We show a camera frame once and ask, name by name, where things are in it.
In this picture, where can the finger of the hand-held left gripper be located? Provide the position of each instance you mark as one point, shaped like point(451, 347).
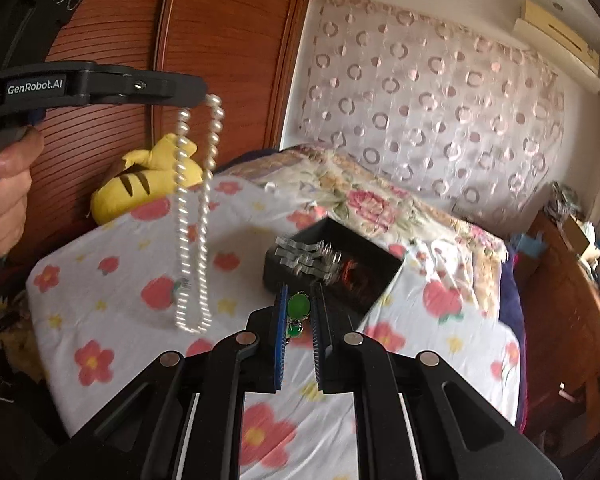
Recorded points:
point(165, 85)

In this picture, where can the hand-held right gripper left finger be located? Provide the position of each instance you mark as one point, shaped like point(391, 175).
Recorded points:
point(282, 340)

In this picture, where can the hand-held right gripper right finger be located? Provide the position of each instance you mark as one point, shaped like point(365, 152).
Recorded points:
point(320, 345)

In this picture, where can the silver hair comb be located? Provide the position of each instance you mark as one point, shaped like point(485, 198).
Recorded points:
point(300, 257)

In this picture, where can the black jewelry box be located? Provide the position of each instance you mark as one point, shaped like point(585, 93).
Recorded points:
point(325, 230)

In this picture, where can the person's left hand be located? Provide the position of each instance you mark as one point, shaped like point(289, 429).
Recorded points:
point(5, 200)

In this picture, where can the wooden wardrobe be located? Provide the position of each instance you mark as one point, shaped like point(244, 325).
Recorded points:
point(220, 60)

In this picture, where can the yellow plush toy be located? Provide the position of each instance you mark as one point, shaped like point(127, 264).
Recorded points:
point(130, 185)

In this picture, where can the floral blanket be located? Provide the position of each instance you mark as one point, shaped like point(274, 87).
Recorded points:
point(370, 205)

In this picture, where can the strawberry print bed sheet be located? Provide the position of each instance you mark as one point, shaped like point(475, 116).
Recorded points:
point(130, 320)

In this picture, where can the dark purple bedsheet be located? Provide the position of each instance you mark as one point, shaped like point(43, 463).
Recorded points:
point(512, 320)

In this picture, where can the wooden cabinet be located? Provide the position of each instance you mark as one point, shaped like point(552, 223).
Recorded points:
point(565, 310)

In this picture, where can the cardboard tissue box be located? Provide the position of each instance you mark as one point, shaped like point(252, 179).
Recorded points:
point(575, 235)

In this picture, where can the pile of clutter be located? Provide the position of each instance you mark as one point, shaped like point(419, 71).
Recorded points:
point(562, 200)

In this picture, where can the cream air conditioner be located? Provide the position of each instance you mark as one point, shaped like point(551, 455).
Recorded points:
point(545, 25)

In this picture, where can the circle patterned wall curtain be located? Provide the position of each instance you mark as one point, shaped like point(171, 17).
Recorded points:
point(430, 110)

